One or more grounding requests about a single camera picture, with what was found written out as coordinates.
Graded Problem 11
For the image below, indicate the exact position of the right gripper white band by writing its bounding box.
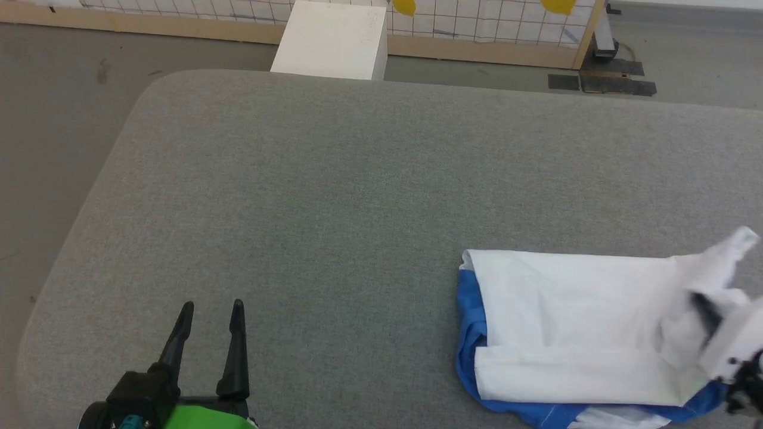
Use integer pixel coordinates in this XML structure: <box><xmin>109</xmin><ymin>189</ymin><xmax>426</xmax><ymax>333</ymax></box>
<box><xmin>691</xmin><ymin>293</ymin><xmax>763</xmax><ymax>380</ymax></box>

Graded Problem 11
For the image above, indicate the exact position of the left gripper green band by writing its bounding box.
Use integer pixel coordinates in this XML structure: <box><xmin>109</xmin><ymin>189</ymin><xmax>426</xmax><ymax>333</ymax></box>
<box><xmin>106</xmin><ymin>299</ymin><xmax>259</xmax><ymax>429</ymax></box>

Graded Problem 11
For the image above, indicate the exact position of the blue and white garment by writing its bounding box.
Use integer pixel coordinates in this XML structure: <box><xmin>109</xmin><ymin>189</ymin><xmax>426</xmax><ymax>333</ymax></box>
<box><xmin>455</xmin><ymin>226</ymin><xmax>761</xmax><ymax>429</ymax></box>

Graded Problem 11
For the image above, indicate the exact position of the grey fabric sofa cushion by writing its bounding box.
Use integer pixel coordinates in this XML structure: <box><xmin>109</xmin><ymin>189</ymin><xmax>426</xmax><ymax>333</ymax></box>
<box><xmin>15</xmin><ymin>69</ymin><xmax>763</xmax><ymax>429</ymax></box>

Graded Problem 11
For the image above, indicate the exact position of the large black floor mat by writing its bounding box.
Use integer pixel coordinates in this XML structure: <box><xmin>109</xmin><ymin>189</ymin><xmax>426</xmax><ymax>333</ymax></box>
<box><xmin>581</xmin><ymin>76</ymin><xmax>657</xmax><ymax>97</ymax></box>

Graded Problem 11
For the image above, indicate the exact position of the grey metal stand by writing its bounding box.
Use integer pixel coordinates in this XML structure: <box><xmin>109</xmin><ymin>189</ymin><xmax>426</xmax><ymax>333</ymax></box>
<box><xmin>592</xmin><ymin>11</ymin><xmax>621</xmax><ymax>61</ymax></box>

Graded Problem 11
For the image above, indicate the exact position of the white box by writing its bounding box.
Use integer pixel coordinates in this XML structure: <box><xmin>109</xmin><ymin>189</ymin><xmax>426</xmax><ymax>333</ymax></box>
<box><xmin>270</xmin><ymin>0</ymin><xmax>389</xmax><ymax>81</ymax></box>

